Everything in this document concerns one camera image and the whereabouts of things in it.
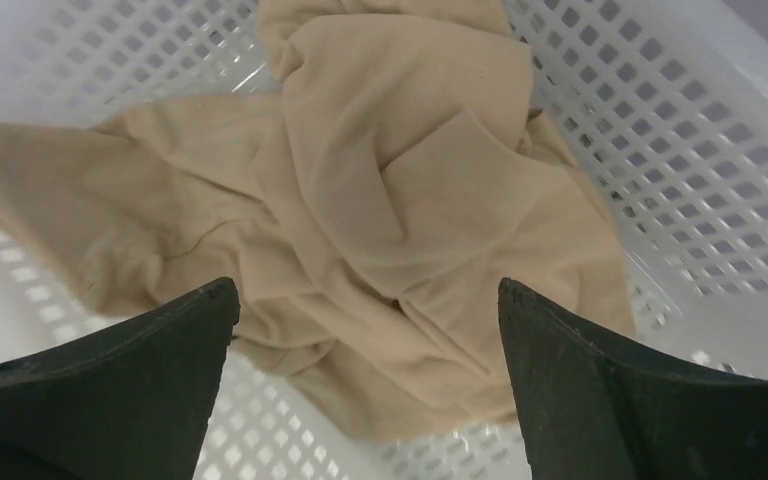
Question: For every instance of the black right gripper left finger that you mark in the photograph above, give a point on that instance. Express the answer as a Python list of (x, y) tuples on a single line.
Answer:
[(131, 401)]

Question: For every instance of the beige t shirt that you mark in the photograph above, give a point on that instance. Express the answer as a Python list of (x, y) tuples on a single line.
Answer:
[(366, 212)]

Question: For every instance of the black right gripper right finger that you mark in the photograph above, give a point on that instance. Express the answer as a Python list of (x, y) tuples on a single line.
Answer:
[(593, 404)]

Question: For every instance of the white plastic laundry basket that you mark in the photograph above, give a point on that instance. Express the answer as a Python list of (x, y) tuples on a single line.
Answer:
[(664, 102)]

